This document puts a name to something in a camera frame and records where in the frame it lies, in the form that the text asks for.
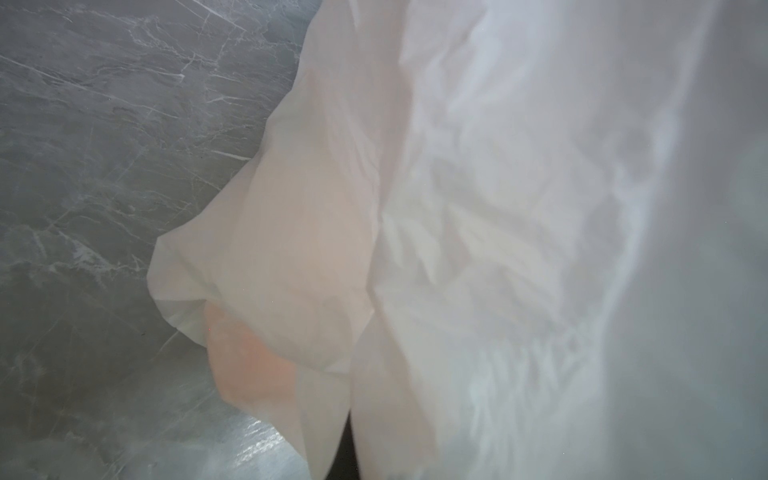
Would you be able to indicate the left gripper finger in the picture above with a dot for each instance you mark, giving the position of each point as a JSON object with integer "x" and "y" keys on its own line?
{"x": 345, "y": 464}

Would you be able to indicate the white plastic bag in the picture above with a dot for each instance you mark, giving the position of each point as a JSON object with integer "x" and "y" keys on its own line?
{"x": 499, "y": 240}

